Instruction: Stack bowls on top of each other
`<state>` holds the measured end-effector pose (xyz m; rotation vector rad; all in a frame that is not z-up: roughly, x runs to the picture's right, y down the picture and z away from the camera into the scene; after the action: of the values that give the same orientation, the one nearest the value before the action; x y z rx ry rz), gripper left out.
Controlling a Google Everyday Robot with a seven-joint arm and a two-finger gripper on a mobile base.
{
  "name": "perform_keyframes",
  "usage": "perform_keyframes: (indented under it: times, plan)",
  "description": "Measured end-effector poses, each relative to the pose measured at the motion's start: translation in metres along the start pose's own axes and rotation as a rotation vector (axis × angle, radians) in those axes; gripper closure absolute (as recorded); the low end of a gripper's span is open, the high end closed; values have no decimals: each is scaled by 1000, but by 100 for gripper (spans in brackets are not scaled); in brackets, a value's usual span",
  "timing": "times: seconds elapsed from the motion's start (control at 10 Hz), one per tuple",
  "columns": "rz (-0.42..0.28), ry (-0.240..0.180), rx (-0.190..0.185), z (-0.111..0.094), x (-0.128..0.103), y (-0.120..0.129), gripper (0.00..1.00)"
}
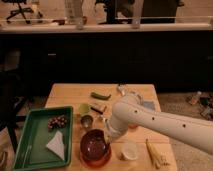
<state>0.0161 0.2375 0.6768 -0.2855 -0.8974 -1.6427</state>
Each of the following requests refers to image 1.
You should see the blue sponge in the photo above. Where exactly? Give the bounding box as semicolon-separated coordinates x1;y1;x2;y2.
143;101;155;110

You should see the white folded napkin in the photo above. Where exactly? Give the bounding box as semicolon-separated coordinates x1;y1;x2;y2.
46;131;65;160

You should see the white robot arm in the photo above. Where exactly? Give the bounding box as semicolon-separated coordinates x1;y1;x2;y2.
105;94;213;155

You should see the white small bowl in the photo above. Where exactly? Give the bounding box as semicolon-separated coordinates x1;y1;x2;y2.
121;141;139;161

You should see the small metal cup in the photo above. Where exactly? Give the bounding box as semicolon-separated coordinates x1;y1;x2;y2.
81;115;93;128

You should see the dark cabinet counter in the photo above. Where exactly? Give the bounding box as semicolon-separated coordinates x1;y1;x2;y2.
0;27;213;95

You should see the dark red bowl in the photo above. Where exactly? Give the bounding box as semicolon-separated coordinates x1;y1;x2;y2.
80;129;109;161

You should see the clear plastic item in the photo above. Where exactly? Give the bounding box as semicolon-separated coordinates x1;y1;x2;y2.
117;84;142;101

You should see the brown sandwich piece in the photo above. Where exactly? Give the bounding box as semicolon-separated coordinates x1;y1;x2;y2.
90;103;107;114

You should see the black office chair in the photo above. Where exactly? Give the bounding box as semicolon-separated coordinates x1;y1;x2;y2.
1;0;43;24

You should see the green plastic tray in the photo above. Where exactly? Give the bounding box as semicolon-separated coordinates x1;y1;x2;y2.
13;106;73;171

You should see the yellow corn cob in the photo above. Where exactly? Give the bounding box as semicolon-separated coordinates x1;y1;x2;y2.
146;140;169;169

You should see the green vegetable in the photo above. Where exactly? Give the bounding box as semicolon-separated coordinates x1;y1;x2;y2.
90;92;111;100

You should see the dark grape bunch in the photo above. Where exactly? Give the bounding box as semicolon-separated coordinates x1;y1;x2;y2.
48;115;67;131

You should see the light green cup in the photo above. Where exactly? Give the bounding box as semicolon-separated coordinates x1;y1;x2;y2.
78;103;91;117

